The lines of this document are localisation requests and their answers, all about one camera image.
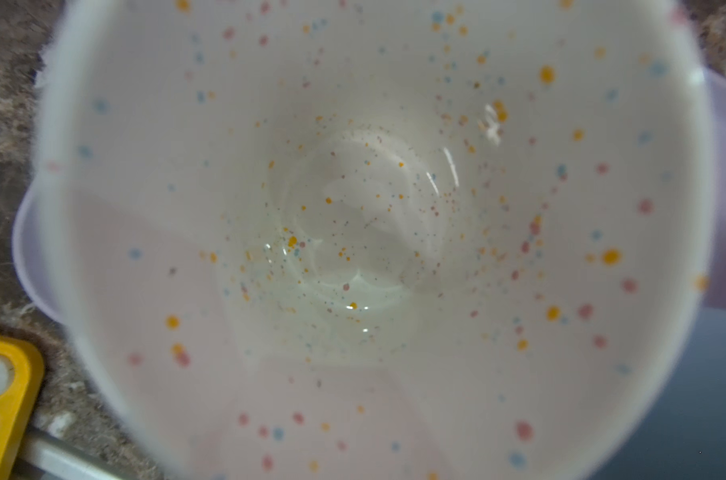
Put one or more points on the lavender tray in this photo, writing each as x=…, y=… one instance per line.
x=32, y=273

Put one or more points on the cream white mug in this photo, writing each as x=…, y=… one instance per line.
x=377, y=239

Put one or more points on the yellow calculator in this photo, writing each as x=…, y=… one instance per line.
x=21, y=373

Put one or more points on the aluminium mounting rail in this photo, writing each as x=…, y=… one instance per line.
x=43, y=457

